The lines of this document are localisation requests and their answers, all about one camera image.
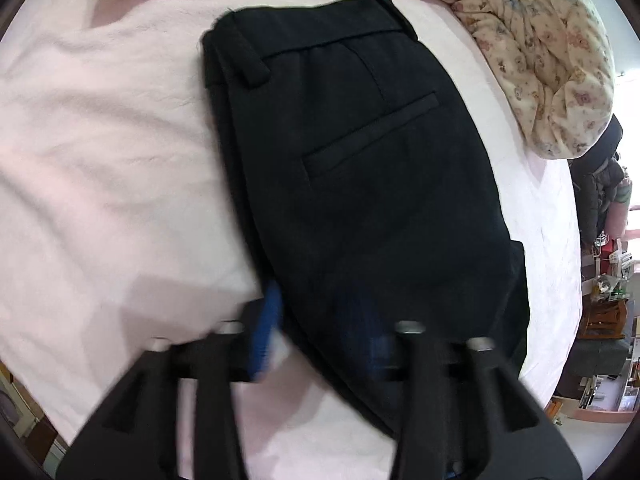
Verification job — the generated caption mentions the bear-print quilt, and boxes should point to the bear-print quilt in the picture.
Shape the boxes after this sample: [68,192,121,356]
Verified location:
[400,0,617,161]

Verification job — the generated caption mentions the dark grey cabinet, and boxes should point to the dark grey cabinet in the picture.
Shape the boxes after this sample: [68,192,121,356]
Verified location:
[555,337,632,401]

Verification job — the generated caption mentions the wooden chair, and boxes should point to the wooden chair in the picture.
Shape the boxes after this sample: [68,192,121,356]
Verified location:
[581,299,629,339]

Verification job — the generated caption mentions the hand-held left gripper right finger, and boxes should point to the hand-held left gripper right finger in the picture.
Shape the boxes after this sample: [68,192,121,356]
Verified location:
[371,321,584,480]

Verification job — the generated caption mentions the pink bed blanket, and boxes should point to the pink bed blanket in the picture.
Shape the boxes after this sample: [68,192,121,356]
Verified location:
[0,0,587,480]

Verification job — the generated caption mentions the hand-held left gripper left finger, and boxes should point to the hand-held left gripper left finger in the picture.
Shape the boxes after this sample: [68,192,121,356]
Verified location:
[55,280,284,480]

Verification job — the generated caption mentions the white pink-framed bookshelf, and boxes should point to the white pink-framed bookshelf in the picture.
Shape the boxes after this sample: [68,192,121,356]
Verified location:
[575,340,640,427]

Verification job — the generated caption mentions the black pants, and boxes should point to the black pants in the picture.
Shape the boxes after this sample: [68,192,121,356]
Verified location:
[201,0,531,477]

